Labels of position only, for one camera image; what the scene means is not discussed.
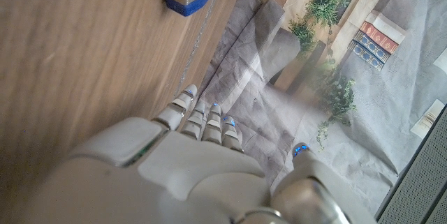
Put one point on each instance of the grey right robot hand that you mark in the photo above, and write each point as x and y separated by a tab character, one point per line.
181	178

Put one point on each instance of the printed building backdrop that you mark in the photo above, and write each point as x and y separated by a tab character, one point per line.
366	88

